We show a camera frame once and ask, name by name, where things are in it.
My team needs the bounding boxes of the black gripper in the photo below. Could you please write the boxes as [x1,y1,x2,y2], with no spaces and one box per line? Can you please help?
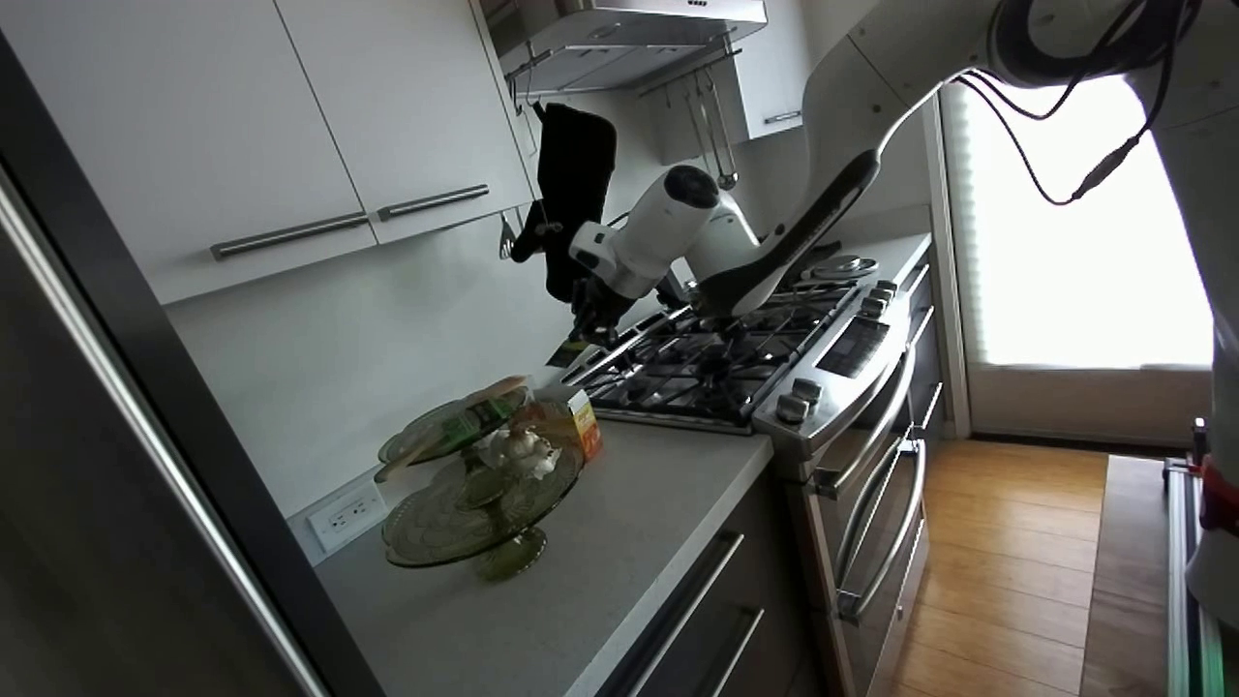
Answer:
[565,266,641,351]

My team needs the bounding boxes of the green sachet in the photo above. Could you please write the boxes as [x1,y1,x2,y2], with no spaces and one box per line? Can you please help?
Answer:
[547,338,606,374]

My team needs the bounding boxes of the orange and white carton box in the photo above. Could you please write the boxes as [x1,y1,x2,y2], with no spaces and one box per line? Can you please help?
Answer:
[533,385,606,470]

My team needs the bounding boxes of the white garlic bulb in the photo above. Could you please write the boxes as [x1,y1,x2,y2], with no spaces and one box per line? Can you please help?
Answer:
[503,430,560,476]

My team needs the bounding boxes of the black oven mitt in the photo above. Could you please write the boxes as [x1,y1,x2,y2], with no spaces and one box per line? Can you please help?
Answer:
[503,96,620,307]

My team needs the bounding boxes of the green glass tiered stand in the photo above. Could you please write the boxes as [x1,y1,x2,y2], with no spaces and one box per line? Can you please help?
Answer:
[373,370,587,583]

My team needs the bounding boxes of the hanging metal utensil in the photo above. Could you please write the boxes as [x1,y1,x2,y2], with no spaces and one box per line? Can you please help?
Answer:
[709,70,743,195]

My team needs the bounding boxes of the stainless steel gas stove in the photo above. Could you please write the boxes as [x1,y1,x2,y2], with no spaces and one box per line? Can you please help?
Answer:
[556,230,957,697]

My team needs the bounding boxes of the stainless steel range hood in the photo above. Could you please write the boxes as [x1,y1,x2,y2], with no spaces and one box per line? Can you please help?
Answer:
[480,0,775,96]

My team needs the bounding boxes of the dark grey lower cabinet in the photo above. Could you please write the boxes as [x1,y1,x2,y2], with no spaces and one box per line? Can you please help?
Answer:
[595,470,831,697]

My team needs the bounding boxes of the narrow white upper cabinet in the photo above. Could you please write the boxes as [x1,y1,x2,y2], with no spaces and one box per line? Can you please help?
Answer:
[733,0,824,143]

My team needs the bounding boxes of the bright window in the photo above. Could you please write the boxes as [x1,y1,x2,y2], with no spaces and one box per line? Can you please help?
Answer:
[944,70,1221,374]

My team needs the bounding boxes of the dark grey refrigerator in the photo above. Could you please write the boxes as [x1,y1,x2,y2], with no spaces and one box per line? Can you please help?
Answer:
[0,36,387,697]

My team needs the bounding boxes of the dark brown table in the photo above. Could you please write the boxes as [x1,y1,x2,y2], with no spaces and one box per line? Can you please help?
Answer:
[1080,448,1175,697]

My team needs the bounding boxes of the metal bar cabinet handle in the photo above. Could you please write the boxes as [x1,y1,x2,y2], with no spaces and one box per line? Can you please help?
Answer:
[205,209,376,262]
[373,178,497,223]

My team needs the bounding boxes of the metal drawer handle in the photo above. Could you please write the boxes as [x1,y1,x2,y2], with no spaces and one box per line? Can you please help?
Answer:
[699,604,770,697]
[627,527,751,697]

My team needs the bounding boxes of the white wall outlet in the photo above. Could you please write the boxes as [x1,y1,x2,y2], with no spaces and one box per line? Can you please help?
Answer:
[300,476,392,559]

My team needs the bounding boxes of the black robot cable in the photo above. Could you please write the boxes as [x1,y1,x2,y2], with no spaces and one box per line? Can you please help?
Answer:
[952,0,1212,209]

